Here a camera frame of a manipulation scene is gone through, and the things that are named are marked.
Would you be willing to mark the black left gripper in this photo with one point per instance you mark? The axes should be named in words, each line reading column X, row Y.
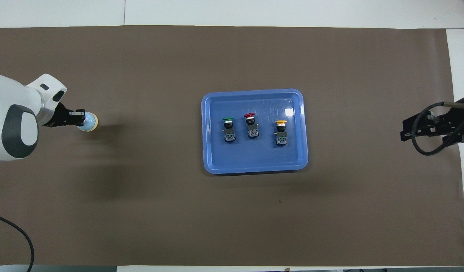
column 62, row 118

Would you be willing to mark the light blue desk bell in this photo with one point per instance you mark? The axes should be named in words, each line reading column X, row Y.
column 91, row 122

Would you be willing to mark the yellow push button switch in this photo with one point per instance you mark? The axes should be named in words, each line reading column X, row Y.
column 281, row 138

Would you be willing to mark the green push button switch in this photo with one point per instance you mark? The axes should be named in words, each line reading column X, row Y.
column 229, row 134

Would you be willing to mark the red push button switch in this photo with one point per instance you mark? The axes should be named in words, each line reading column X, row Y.
column 252, row 130

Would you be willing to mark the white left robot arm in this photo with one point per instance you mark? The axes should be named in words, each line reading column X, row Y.
column 5, row 113

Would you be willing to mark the blue plastic tray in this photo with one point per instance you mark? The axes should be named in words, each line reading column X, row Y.
column 254, row 158

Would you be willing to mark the brown table mat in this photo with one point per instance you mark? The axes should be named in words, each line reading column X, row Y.
column 179, row 219

